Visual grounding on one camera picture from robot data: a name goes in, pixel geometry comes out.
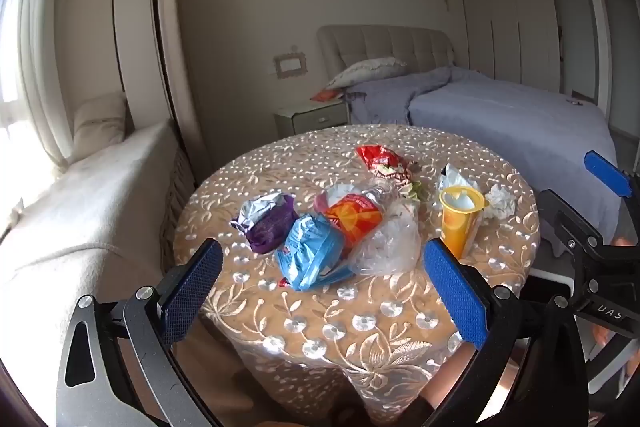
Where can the small dark object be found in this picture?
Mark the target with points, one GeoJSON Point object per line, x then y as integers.
{"type": "Point", "coordinates": [575, 102]}

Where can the clear crumpled plastic bag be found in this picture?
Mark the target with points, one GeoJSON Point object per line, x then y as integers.
{"type": "Point", "coordinates": [387, 247]}

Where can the white pillow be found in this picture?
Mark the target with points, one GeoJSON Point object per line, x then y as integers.
{"type": "Point", "coordinates": [365, 71]}

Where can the crumpled white plastic wrapper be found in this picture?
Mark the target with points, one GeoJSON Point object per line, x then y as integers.
{"type": "Point", "coordinates": [334, 197]}

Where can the yellow plastic cup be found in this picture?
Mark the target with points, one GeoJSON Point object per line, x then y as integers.
{"type": "Point", "coordinates": [457, 232]}

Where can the white paper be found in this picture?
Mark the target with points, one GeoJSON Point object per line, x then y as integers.
{"type": "Point", "coordinates": [500, 202]}

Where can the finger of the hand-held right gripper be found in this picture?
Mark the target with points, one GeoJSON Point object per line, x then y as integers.
{"type": "Point", "coordinates": [607, 172]}
{"type": "Point", "coordinates": [567, 222]}

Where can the white curtain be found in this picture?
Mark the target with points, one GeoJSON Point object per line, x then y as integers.
{"type": "Point", "coordinates": [30, 57]}

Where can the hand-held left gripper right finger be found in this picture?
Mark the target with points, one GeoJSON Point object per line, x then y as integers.
{"type": "Point", "coordinates": [457, 292]}

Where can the beige wardrobe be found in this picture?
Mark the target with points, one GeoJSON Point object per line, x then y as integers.
{"type": "Point", "coordinates": [510, 17]}

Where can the green and white crumpled wrapper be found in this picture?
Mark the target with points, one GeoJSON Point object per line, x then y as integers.
{"type": "Point", "coordinates": [407, 187]}

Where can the orange snack packet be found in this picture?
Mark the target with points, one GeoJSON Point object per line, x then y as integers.
{"type": "Point", "coordinates": [352, 217]}

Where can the light blue snack packet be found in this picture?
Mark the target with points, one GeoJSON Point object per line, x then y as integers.
{"type": "Point", "coordinates": [310, 252]}

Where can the cream cushion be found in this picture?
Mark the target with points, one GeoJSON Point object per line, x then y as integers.
{"type": "Point", "coordinates": [100, 124]}

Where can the purple snack packet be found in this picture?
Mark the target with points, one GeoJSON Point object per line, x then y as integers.
{"type": "Point", "coordinates": [270, 227]}

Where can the round table with embroidered tablecloth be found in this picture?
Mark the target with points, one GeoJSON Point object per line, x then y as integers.
{"type": "Point", "coordinates": [350, 332]}

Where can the beige tufted headboard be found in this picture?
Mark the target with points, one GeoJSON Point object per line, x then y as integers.
{"type": "Point", "coordinates": [390, 44]}

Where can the white door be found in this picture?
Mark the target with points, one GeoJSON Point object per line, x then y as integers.
{"type": "Point", "coordinates": [575, 32]}

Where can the pale green nightstand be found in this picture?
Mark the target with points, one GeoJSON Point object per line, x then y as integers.
{"type": "Point", "coordinates": [310, 117]}

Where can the red snack packet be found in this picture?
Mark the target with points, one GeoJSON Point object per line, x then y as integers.
{"type": "Point", "coordinates": [377, 157]}

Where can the wall socket plate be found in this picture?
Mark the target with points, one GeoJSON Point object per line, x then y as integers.
{"type": "Point", "coordinates": [289, 65]}

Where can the grey-blue duvet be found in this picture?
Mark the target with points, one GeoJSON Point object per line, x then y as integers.
{"type": "Point", "coordinates": [500, 122]}

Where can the white covered sofa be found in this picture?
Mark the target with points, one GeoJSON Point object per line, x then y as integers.
{"type": "Point", "coordinates": [75, 227]}

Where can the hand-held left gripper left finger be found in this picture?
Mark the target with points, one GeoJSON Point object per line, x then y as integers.
{"type": "Point", "coordinates": [192, 287]}

